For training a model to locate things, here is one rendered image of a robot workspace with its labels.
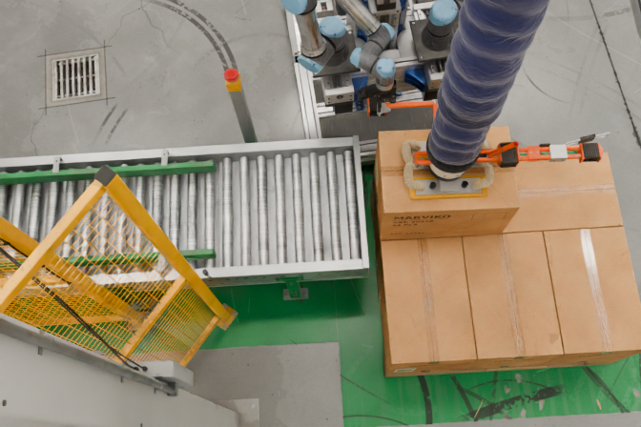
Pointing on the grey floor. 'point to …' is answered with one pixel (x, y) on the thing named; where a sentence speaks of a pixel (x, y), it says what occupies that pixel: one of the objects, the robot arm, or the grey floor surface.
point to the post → (241, 110)
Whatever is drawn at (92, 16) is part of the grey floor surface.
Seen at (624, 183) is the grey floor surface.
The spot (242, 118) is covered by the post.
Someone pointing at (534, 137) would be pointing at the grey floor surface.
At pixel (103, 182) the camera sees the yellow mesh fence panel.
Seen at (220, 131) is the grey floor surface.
